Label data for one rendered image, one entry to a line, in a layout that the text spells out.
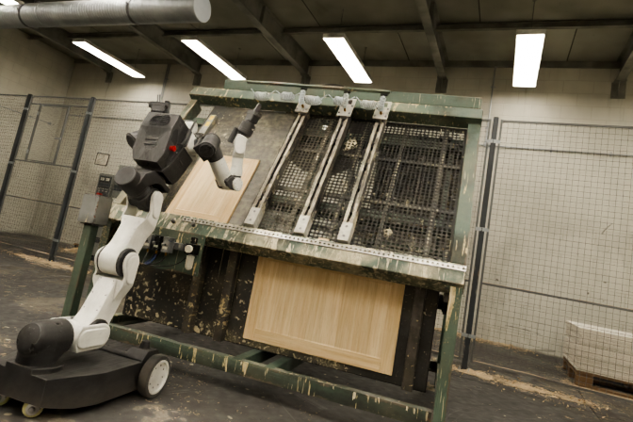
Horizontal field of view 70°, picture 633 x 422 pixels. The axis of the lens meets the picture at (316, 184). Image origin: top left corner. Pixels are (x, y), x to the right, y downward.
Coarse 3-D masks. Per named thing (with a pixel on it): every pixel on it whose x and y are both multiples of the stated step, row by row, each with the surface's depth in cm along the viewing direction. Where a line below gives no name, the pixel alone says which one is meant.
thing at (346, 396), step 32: (224, 256) 289; (256, 256) 283; (160, 288) 297; (192, 288) 284; (224, 288) 279; (416, 288) 249; (128, 320) 324; (160, 320) 292; (192, 320) 282; (224, 320) 275; (416, 320) 246; (448, 320) 225; (160, 352) 263; (192, 352) 257; (288, 352) 267; (416, 352) 243; (448, 352) 222; (288, 384) 240; (320, 384) 235; (416, 384) 245; (448, 384) 219; (416, 416) 221
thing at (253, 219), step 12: (300, 96) 321; (300, 108) 326; (300, 120) 323; (300, 132) 321; (288, 144) 307; (288, 156) 305; (276, 168) 297; (276, 180) 289; (264, 192) 283; (264, 204) 276; (252, 216) 268
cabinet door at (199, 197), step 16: (256, 160) 308; (192, 176) 306; (208, 176) 304; (192, 192) 296; (208, 192) 294; (224, 192) 292; (240, 192) 290; (176, 208) 288; (192, 208) 287; (208, 208) 285; (224, 208) 283
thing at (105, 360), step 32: (64, 320) 196; (32, 352) 181; (64, 352) 195; (96, 352) 221; (128, 352) 223; (0, 384) 181; (32, 384) 177; (64, 384) 181; (96, 384) 192; (128, 384) 211
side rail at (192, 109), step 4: (192, 100) 361; (196, 100) 361; (188, 104) 358; (192, 104) 358; (196, 104) 361; (184, 108) 355; (188, 108) 354; (192, 108) 356; (196, 108) 361; (200, 108) 367; (184, 112) 352; (188, 112) 352; (192, 112) 357; (196, 112) 362; (184, 116) 348; (188, 116) 353; (192, 116) 358; (196, 116) 363; (124, 192) 300; (120, 196) 298; (124, 196) 297; (116, 200) 296; (120, 200) 296; (124, 200) 297; (124, 204) 297
